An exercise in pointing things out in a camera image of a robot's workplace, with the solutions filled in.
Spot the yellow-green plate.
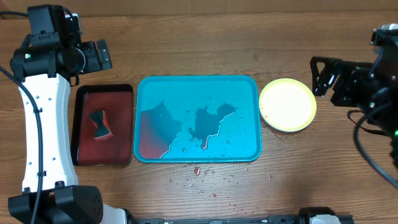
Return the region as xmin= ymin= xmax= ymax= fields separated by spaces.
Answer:
xmin=259 ymin=78 xmax=317 ymax=133

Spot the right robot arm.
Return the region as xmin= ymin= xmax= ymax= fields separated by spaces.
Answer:
xmin=310 ymin=24 xmax=397 ymax=166

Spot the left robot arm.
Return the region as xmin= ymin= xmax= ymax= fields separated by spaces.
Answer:
xmin=7 ymin=40 xmax=134 ymax=223

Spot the dark red tray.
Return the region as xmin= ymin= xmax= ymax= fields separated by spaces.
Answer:
xmin=70 ymin=84 xmax=133 ymax=166

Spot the teal plastic tray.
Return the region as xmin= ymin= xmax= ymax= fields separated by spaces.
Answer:
xmin=133 ymin=75 xmax=262 ymax=163

